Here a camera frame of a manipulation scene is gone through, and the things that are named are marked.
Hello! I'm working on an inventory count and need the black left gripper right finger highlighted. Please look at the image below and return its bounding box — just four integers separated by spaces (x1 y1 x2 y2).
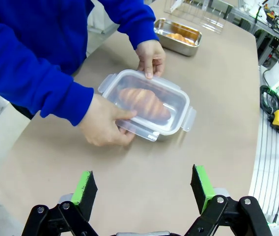
183 164 273 236

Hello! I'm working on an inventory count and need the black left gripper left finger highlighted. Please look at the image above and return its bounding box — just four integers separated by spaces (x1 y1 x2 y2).
21 170 100 236

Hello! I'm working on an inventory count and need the empty-bottomed steel rectangular container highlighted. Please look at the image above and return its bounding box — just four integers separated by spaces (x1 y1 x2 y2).
105 73 191 143

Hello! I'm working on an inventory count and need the translucent plastic clip lid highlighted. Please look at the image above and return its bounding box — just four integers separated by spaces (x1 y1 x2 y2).
97 69 197 143

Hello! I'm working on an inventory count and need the golden brown croissant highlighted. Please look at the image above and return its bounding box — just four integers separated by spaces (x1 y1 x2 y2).
118 88 171 121
165 33 195 46

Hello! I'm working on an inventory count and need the person's left forearm blue sleeve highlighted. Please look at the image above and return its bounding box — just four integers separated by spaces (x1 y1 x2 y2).
97 0 160 51

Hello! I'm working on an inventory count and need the person's right forearm blue sleeve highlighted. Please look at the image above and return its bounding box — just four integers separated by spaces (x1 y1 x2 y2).
0 36 95 127

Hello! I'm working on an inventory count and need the person's right hand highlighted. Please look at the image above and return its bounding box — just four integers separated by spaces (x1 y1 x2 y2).
77 93 138 148

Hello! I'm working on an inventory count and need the person's left hand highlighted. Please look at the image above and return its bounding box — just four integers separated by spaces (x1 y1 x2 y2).
135 39 167 80

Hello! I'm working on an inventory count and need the person's torso blue sweater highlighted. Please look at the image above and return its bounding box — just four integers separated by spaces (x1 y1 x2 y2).
0 0 120 77

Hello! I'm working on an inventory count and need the clear acrylic rack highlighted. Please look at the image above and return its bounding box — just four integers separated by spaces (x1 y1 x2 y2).
163 0 233 34

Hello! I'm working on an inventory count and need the small yellow emergency stop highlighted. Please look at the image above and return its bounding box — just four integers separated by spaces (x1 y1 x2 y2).
265 9 277 21

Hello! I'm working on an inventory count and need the coiled black cable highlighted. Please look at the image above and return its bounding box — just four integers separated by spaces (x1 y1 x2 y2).
259 85 279 116

